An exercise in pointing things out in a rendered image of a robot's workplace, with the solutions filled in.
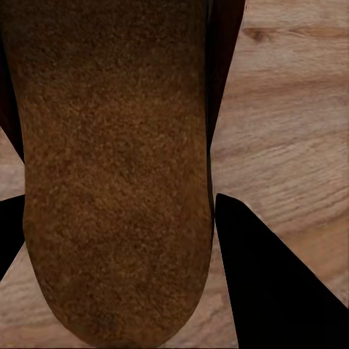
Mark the sandal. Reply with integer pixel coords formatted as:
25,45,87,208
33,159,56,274
0,0,246,349

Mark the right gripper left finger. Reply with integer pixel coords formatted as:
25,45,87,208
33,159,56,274
0,194,25,280

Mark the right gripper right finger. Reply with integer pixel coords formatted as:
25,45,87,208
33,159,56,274
214,193,349,349

